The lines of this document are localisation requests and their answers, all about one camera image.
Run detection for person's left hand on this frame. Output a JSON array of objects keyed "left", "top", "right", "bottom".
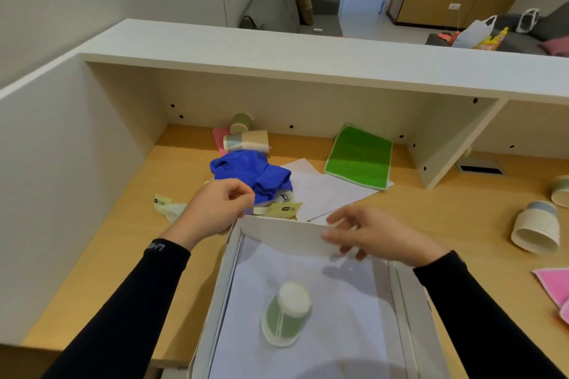
[{"left": 167, "top": 179, "right": 257, "bottom": 251}]

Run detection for person's right hand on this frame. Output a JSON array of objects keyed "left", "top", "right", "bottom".
[{"left": 322, "top": 205, "right": 448, "bottom": 268}]

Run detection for white cardboard box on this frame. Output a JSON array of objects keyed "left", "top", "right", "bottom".
[{"left": 188, "top": 214, "right": 452, "bottom": 379}]

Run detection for person's left forearm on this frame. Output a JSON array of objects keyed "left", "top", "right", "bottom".
[{"left": 42, "top": 238, "right": 192, "bottom": 379}]

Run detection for person's right forearm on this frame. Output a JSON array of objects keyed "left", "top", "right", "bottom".
[{"left": 413, "top": 251, "right": 568, "bottom": 379}]

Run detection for blue cloth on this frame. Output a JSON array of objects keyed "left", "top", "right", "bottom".
[{"left": 209, "top": 150, "right": 293, "bottom": 206}]

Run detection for white paper sheets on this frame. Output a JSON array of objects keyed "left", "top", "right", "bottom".
[{"left": 279, "top": 158, "right": 394, "bottom": 223}]

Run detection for long yellow paper tag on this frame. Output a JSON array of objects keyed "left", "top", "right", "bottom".
[{"left": 252, "top": 200, "right": 304, "bottom": 219}]

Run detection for clear plastic wrapper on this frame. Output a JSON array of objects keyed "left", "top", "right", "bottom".
[{"left": 156, "top": 203, "right": 188, "bottom": 224}]

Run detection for stack of beige paper cups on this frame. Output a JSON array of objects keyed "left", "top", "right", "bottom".
[{"left": 223, "top": 129, "right": 271, "bottom": 155}]

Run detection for pink cloth piece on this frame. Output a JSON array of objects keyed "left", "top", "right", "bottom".
[{"left": 212, "top": 127, "right": 232, "bottom": 157}]

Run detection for green cloth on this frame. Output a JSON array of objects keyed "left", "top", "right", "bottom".
[{"left": 323, "top": 124, "right": 394, "bottom": 191}]

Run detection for olive green paper cup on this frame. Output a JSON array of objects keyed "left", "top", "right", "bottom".
[{"left": 229, "top": 113, "right": 254, "bottom": 135}]

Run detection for white lining paper sheet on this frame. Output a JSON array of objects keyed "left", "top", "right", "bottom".
[{"left": 208, "top": 234, "right": 409, "bottom": 379}]

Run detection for white desk hutch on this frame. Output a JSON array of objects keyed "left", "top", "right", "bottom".
[{"left": 0, "top": 18, "right": 569, "bottom": 345}]

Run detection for stack of white paper cups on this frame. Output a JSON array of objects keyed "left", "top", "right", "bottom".
[{"left": 511, "top": 200, "right": 560, "bottom": 256}]

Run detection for brown cushion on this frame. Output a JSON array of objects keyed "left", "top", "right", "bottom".
[{"left": 294, "top": 0, "right": 314, "bottom": 27}]

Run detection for pale green paper cup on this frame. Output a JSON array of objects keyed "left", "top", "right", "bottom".
[{"left": 550, "top": 175, "right": 569, "bottom": 209}]

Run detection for white plastic bag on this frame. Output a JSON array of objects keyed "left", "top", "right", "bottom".
[{"left": 452, "top": 15, "right": 498, "bottom": 49}]

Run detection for yellow packet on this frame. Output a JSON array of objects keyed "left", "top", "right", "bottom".
[{"left": 479, "top": 26, "right": 509, "bottom": 52}]

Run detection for dark grey sofa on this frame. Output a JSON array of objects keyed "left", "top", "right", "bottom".
[{"left": 425, "top": 1, "right": 569, "bottom": 58}]

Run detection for white handbag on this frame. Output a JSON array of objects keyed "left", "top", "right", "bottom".
[{"left": 515, "top": 8, "right": 541, "bottom": 34}]

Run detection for pink cushion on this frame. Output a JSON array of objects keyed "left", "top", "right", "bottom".
[{"left": 536, "top": 35, "right": 569, "bottom": 58}]

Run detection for desk cable grommet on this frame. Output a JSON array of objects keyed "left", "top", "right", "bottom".
[{"left": 455, "top": 158, "right": 506, "bottom": 176}]

